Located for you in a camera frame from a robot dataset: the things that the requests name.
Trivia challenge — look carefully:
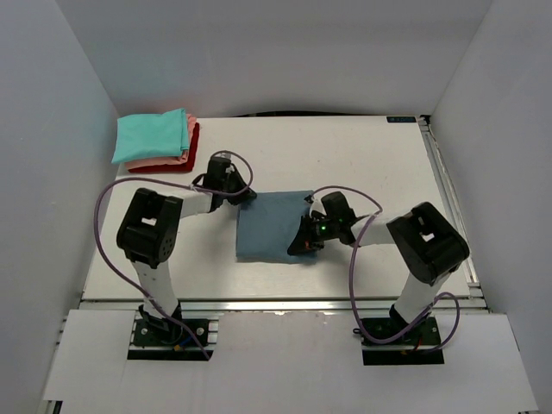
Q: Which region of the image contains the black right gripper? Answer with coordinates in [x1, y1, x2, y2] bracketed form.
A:
[288, 214, 339, 254]

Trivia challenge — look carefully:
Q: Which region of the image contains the blue t shirt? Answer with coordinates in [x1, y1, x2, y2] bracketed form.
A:
[235, 190, 317, 265]

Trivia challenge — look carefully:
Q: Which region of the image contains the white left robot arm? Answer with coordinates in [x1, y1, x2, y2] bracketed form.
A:
[116, 155, 256, 344]

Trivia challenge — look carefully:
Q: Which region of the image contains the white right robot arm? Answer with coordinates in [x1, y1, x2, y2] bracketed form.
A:
[287, 191, 470, 344]

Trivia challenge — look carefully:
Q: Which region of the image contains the red folded t shirt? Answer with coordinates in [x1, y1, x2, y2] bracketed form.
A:
[124, 122, 200, 174]

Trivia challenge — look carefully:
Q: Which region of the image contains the pink folded t shirt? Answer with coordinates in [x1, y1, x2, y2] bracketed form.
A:
[124, 115, 198, 170]

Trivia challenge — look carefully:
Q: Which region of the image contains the teal folded t shirt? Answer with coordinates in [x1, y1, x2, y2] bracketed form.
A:
[111, 109, 190, 164]

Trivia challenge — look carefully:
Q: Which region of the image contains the blue label sticker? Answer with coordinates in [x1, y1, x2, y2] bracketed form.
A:
[386, 116, 417, 123]

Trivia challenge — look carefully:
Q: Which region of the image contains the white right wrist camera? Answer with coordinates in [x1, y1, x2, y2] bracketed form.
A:
[305, 195, 325, 220]

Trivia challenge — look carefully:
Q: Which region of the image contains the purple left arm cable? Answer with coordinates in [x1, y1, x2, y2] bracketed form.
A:
[93, 149, 254, 361]

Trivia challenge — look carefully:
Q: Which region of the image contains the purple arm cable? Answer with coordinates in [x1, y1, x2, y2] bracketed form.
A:
[93, 149, 254, 361]
[306, 185, 461, 346]

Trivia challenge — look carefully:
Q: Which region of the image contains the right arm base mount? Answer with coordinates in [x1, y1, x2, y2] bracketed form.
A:
[353, 317, 445, 367]

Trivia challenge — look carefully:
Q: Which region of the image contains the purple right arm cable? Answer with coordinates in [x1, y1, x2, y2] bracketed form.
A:
[306, 185, 461, 346]

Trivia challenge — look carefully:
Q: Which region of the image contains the aluminium table frame rail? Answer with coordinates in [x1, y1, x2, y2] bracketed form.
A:
[417, 115, 489, 312]

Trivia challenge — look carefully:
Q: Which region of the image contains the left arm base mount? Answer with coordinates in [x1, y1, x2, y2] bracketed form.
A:
[127, 305, 218, 362]

